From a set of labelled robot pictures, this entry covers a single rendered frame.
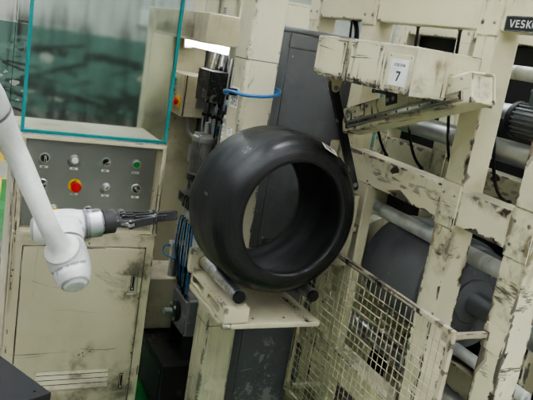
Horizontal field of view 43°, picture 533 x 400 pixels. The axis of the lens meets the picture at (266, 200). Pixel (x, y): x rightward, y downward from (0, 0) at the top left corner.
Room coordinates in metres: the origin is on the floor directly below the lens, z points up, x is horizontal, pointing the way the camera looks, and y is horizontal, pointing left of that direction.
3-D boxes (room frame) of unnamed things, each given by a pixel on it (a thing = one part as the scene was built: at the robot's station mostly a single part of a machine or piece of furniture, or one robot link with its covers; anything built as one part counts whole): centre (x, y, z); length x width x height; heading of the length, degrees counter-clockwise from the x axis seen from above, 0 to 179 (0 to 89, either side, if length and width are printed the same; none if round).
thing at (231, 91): (2.55, 0.12, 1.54); 0.19 x 0.19 x 0.06; 26
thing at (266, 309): (2.33, -0.01, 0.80); 0.37 x 0.36 x 0.02; 116
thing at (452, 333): (2.27, -0.41, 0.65); 0.90 x 0.02 x 0.70; 26
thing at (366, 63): (2.35, -0.33, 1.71); 0.61 x 0.25 x 0.15; 26
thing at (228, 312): (2.27, 0.11, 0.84); 0.36 x 0.09 x 0.06; 26
